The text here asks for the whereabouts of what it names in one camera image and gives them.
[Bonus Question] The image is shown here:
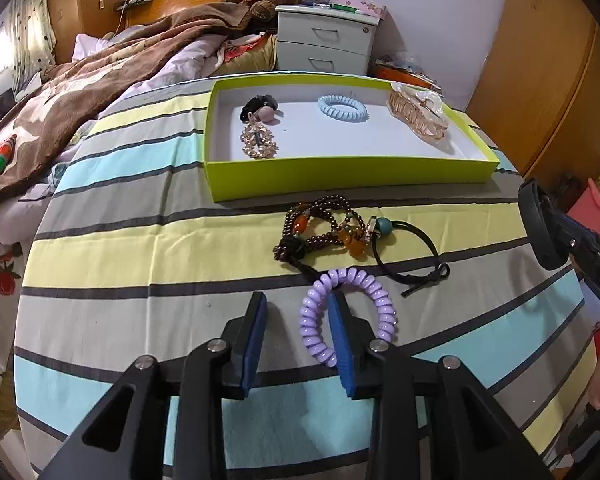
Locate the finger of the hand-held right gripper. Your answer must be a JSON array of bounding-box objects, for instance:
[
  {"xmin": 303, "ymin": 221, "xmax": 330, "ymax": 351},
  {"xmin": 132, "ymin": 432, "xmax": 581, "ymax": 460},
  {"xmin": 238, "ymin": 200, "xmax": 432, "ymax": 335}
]
[{"xmin": 539, "ymin": 187, "xmax": 600, "ymax": 262}]

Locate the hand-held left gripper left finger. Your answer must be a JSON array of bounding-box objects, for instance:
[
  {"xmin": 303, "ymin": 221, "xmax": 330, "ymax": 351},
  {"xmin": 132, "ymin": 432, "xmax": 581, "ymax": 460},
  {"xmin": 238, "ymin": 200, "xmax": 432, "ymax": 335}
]
[{"xmin": 37, "ymin": 291, "xmax": 268, "ymax": 480}]

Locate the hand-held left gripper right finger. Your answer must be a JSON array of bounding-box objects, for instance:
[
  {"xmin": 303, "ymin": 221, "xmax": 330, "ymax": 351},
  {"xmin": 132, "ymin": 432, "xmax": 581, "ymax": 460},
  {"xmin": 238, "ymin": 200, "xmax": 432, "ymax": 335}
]
[{"xmin": 328, "ymin": 290, "xmax": 553, "ymax": 480}]

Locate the purple spiral hair tie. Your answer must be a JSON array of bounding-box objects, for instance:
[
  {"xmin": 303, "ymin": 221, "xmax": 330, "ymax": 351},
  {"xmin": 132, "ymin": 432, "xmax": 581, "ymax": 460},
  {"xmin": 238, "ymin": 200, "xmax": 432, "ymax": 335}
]
[{"xmin": 300, "ymin": 267, "xmax": 398, "ymax": 368}]

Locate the clear hair claw clip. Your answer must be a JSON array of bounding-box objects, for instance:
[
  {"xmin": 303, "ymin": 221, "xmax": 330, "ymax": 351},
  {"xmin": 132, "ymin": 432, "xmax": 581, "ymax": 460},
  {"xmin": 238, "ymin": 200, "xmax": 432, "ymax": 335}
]
[{"xmin": 387, "ymin": 82, "xmax": 451, "ymax": 141}]

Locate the green cardboard tray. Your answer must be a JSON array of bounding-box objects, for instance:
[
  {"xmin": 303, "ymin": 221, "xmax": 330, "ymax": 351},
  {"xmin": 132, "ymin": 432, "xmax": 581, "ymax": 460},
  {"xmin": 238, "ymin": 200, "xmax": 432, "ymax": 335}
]
[{"xmin": 203, "ymin": 74, "xmax": 501, "ymax": 204}]

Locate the rhinestone hair clip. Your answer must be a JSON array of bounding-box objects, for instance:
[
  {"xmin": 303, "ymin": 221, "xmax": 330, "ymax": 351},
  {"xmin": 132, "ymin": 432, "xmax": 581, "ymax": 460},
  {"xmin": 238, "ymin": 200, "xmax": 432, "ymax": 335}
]
[{"xmin": 239, "ymin": 112, "xmax": 280, "ymax": 161}]

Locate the blue spiral hair tie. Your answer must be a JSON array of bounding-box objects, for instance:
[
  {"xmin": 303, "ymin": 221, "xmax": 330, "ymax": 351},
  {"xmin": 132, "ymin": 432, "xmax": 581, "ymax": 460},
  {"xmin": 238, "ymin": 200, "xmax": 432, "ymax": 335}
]
[{"xmin": 316, "ymin": 94, "xmax": 370, "ymax": 123}]

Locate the black hair tie pink bead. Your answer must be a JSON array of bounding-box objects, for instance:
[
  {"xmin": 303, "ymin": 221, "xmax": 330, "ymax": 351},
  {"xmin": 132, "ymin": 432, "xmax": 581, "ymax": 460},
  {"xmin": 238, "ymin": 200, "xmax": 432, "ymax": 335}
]
[{"xmin": 239, "ymin": 95, "xmax": 281, "ymax": 124}]

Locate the pink plastic bin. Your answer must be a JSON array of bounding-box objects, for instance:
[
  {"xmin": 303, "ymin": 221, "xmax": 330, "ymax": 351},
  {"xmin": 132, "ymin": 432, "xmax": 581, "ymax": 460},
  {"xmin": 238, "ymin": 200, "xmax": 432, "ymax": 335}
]
[{"xmin": 567, "ymin": 177, "xmax": 600, "ymax": 241}]

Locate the striped tablecloth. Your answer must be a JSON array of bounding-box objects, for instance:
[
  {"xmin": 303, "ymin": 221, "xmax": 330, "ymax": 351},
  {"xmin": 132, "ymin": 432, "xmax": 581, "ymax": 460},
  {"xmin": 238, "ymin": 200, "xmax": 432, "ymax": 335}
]
[{"xmin": 12, "ymin": 72, "xmax": 600, "ymax": 480}]

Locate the large wooden wardrobe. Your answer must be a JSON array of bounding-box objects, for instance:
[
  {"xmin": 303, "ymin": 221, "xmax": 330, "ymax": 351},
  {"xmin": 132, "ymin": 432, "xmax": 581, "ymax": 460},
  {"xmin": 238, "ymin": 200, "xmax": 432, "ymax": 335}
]
[{"xmin": 467, "ymin": 0, "xmax": 600, "ymax": 196}]

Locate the orange box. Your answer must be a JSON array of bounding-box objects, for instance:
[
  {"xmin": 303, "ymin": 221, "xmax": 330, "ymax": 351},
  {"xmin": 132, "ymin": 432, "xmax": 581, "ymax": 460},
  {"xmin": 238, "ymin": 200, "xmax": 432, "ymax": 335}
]
[{"xmin": 372, "ymin": 52, "xmax": 441, "ymax": 93}]

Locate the red yellow pillow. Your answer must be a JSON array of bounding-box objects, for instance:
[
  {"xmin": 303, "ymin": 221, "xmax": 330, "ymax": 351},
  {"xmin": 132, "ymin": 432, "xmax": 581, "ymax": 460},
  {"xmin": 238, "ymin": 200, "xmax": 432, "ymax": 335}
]
[{"xmin": 215, "ymin": 34, "xmax": 277, "ymax": 78}]

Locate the white nightstand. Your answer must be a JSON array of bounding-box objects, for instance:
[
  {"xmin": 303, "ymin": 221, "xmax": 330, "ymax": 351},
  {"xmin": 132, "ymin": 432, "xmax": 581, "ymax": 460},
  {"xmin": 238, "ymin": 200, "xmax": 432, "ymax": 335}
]
[{"xmin": 274, "ymin": 4, "xmax": 385, "ymax": 76}]

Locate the pink patterned box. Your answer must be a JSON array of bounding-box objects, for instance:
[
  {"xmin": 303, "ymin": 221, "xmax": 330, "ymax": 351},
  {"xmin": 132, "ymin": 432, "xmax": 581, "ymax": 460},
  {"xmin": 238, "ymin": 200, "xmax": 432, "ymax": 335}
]
[{"xmin": 330, "ymin": 0, "xmax": 387, "ymax": 18}]

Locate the brown blanket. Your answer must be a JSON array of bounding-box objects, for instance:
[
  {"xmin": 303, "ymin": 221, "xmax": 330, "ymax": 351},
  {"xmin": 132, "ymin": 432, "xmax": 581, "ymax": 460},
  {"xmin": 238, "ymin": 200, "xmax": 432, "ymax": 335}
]
[{"xmin": 0, "ymin": 1, "xmax": 253, "ymax": 211}]

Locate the patterned curtain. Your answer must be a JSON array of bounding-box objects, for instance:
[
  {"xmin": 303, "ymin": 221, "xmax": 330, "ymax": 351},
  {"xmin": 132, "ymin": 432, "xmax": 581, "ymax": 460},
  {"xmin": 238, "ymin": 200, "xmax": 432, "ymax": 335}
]
[{"xmin": 5, "ymin": 0, "xmax": 58, "ymax": 91}]

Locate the black hair tie teal bead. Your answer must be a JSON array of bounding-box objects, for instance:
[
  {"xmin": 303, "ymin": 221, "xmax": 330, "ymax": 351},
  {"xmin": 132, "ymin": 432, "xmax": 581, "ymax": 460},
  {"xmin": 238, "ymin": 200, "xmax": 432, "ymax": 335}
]
[{"xmin": 367, "ymin": 215, "xmax": 451, "ymax": 298}]

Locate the brown beaded bracelet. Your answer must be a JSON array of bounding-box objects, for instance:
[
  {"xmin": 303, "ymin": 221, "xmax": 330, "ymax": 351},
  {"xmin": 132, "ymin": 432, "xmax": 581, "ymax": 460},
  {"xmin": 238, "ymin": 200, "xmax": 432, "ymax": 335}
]
[{"xmin": 272, "ymin": 196, "xmax": 378, "ymax": 273}]

